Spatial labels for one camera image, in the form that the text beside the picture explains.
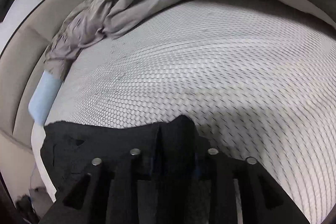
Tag black pants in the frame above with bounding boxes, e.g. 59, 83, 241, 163
41, 115, 210, 223

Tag light blue pillow roll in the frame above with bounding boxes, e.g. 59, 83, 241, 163
28, 71, 62, 126

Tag beige upholstered headboard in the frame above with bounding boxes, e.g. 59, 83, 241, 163
1, 0, 84, 201

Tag light grey crumpled sheet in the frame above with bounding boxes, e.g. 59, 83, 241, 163
45, 0, 183, 80

